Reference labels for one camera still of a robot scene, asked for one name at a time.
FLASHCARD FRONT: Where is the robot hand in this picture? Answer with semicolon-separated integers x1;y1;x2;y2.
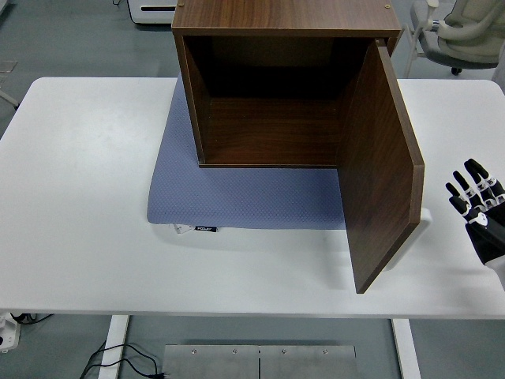
445;158;505;283

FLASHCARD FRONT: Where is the brown wooden cabinet body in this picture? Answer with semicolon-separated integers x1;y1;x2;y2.
171;0;404;169

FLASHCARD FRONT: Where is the white appliance with slot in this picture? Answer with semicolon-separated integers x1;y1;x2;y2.
126;0;178;26

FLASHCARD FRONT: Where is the grey office chair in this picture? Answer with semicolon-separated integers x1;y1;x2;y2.
404;0;505;78

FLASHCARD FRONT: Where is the blue-grey textured mat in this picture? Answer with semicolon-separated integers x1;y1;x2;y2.
146;78;349;231

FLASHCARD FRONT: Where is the white table leg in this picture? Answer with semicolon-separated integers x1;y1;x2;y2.
391;317;422;379
97;315;131;379

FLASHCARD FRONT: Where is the black floor cable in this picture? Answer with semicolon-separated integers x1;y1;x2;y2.
78;342;167;379

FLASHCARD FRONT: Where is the white power strip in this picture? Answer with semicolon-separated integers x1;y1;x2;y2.
0;311;21;354

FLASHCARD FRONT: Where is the grey metal plate with screws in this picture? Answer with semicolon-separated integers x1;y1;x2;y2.
162;344;357;379

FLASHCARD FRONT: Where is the grey furniture leg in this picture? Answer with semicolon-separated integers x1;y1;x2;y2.
0;84;21;111

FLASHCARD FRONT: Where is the brown wooden cabinet door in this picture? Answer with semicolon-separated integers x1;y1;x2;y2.
336;39;426;295

